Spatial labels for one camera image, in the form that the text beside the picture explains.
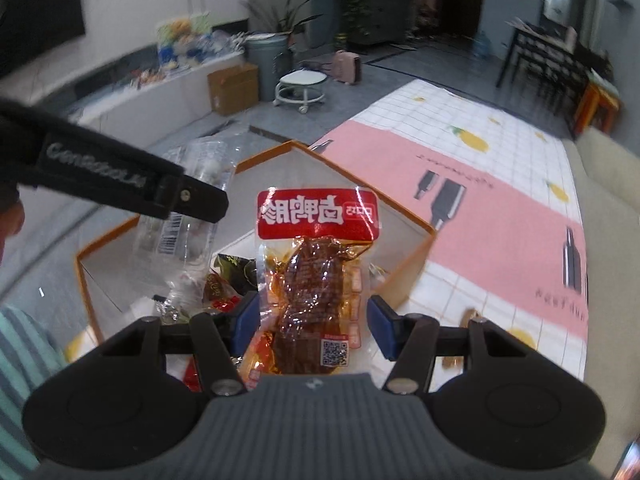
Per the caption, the person striped sleeve arm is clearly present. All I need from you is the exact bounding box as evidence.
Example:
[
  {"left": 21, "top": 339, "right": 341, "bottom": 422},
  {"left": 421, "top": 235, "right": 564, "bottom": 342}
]
[{"left": 1, "top": 306, "right": 66, "bottom": 479}]

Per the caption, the white round stool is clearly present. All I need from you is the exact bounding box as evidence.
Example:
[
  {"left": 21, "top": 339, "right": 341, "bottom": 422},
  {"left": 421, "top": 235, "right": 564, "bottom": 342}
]
[{"left": 272, "top": 70, "right": 328, "bottom": 114}]

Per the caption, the red cartoon snack bag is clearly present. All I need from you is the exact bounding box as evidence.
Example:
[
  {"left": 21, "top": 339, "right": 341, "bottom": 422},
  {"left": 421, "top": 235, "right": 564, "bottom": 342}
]
[{"left": 182, "top": 270, "right": 242, "bottom": 392}]

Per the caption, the black yellow snack bag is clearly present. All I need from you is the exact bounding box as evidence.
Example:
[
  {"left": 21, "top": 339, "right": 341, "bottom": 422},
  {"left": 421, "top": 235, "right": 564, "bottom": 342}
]
[{"left": 214, "top": 254, "right": 258, "bottom": 296}]

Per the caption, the beige sofa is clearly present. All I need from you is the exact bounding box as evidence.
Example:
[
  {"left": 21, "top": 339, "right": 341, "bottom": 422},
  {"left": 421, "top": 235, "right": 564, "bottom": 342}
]
[{"left": 570, "top": 128, "right": 639, "bottom": 476}]

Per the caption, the brown cardboard box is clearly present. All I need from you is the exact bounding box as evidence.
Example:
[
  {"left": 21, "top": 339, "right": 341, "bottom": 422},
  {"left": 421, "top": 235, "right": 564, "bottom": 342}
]
[{"left": 207, "top": 63, "right": 259, "bottom": 116}]

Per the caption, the potted plant grey pot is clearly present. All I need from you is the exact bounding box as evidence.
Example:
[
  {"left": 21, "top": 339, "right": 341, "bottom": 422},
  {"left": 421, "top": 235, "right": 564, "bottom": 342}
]
[{"left": 242, "top": 0, "right": 320, "bottom": 102}]

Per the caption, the dark dining table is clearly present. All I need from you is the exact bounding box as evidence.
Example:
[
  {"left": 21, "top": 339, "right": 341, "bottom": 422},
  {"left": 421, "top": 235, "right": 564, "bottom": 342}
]
[{"left": 496, "top": 18, "right": 613, "bottom": 113}]

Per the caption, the gold caramel nut pack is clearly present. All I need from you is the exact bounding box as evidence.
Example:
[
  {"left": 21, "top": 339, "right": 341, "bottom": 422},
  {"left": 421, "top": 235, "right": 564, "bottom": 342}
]
[{"left": 437, "top": 308, "right": 480, "bottom": 370}]

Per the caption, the teddy bear picture box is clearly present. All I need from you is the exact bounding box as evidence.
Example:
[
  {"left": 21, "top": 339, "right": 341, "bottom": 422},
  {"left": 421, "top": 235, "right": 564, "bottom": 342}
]
[{"left": 155, "top": 12, "right": 213, "bottom": 72}]

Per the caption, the lemon pattern tablecloth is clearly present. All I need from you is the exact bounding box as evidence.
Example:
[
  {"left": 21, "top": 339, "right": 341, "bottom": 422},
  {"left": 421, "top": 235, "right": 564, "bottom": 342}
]
[{"left": 314, "top": 80, "right": 589, "bottom": 377}]

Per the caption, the clear plastic candy bag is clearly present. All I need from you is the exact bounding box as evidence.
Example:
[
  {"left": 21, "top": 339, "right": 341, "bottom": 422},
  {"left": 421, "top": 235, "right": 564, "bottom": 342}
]
[{"left": 130, "top": 138, "right": 241, "bottom": 324}]

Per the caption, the red braised meat pack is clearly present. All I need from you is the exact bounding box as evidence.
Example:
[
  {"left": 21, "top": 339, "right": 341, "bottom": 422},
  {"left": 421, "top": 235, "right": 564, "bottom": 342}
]
[{"left": 241, "top": 186, "right": 381, "bottom": 386}]

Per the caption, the blue water jug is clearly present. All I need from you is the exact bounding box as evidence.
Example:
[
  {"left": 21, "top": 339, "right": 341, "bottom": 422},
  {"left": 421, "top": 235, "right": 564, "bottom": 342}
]
[{"left": 472, "top": 30, "right": 492, "bottom": 61}]

